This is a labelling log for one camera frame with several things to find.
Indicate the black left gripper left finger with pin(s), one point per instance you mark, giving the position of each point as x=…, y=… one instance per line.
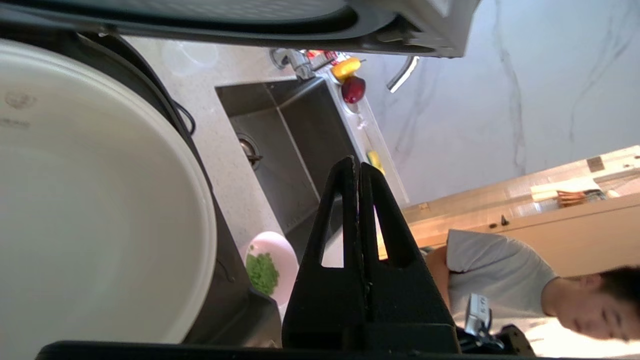
x=325, y=300

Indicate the silver metal device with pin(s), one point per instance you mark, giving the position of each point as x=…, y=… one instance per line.
x=477, y=315

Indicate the metal sink drain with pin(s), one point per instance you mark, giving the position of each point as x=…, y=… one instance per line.
x=249, y=150

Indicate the yellow sponge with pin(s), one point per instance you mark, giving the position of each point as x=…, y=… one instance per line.
x=374, y=160

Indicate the white inner pot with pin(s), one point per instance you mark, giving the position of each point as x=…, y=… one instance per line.
x=100, y=200

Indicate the black rice cooker lid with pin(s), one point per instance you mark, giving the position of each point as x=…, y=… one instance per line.
x=200, y=20

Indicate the steel sink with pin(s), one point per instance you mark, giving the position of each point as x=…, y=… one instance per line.
x=295, y=150

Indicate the person in grey shirt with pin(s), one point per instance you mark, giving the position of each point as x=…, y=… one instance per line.
x=500, y=270

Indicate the chopped green vegetables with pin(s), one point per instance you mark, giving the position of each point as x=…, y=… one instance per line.
x=262, y=272

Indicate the dark red fruit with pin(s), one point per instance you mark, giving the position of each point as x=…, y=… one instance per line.
x=353, y=89

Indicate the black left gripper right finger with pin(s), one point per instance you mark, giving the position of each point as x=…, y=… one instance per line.
x=405, y=300

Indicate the pink bowl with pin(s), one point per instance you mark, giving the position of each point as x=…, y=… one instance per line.
x=280, y=250

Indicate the black rice cooker body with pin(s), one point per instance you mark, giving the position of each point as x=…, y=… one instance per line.
x=225, y=280

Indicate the yellow fruit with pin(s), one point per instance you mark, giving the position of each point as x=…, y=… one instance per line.
x=346, y=68

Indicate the orange brown item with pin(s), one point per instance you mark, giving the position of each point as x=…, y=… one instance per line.
x=572, y=198

